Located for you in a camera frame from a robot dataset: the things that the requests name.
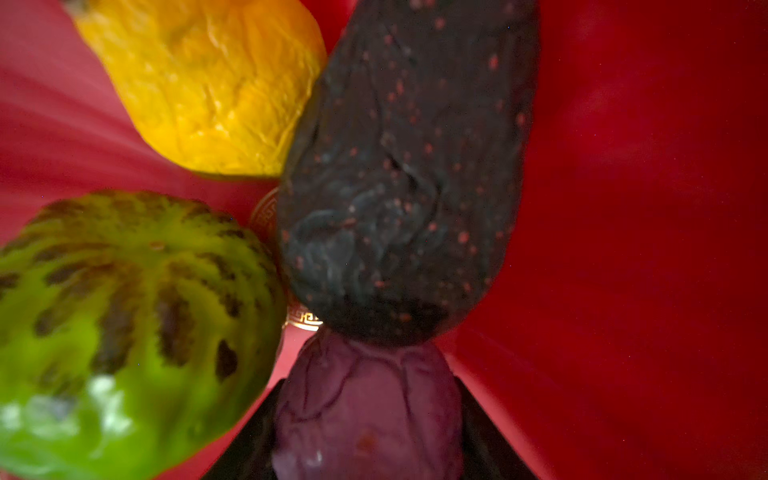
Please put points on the purple fake fig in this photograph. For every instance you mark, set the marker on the purple fake fig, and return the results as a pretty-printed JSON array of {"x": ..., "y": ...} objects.
[{"x": 349, "y": 410}]

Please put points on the dark fake avocado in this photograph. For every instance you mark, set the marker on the dark fake avocado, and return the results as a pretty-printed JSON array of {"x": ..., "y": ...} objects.
[{"x": 404, "y": 180}]

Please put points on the yellow fake pear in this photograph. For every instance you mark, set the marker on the yellow fake pear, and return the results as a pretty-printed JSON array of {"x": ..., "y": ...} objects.
[{"x": 216, "y": 87}]

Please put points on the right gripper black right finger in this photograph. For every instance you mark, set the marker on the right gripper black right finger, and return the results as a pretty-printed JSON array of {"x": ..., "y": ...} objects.
[{"x": 487, "y": 455}]

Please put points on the green fake custard apple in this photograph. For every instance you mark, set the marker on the green fake custard apple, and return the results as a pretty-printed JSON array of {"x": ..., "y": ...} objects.
[{"x": 136, "y": 329}]

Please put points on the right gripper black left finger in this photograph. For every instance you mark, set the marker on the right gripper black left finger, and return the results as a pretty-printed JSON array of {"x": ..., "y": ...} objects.
[{"x": 249, "y": 455}]

